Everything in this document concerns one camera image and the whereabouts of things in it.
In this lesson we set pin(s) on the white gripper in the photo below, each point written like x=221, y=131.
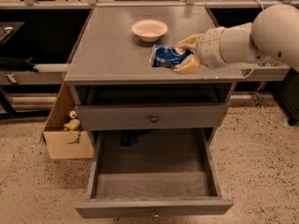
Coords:
x=209, y=48

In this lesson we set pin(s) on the cardboard box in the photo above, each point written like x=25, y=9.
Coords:
x=61, y=143

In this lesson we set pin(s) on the black object on left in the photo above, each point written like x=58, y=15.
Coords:
x=17, y=64

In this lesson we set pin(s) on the open grey middle drawer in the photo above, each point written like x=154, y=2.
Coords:
x=167, y=173

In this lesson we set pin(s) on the round brass drawer knob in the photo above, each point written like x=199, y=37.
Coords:
x=153, y=119

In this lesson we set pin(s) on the closed grey top drawer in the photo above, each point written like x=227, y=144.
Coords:
x=137, y=117

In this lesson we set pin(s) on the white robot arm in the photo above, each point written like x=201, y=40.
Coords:
x=272, y=37

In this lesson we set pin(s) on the grey metal rail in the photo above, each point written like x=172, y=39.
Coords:
x=255, y=72

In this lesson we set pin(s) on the blue pepsi can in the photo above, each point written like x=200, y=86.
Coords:
x=165, y=56

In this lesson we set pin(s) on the yellow object in box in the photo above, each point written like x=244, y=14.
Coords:
x=72, y=125

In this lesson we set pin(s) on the grey drawer cabinet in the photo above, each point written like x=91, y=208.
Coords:
x=112, y=65

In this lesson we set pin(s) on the white bowl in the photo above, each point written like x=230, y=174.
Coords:
x=149, y=30

